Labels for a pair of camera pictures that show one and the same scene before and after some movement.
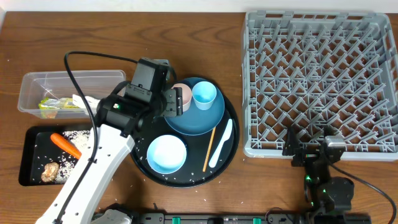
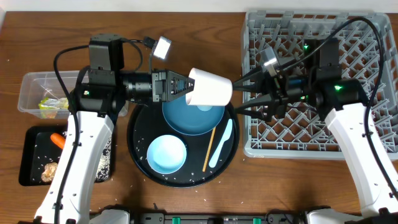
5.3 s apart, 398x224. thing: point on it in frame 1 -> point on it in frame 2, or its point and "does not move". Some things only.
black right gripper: [305, 155] -> [275, 104]
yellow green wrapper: [63, 103] does not move
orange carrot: [64, 145] does not move
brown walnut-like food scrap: [50, 172] does not move
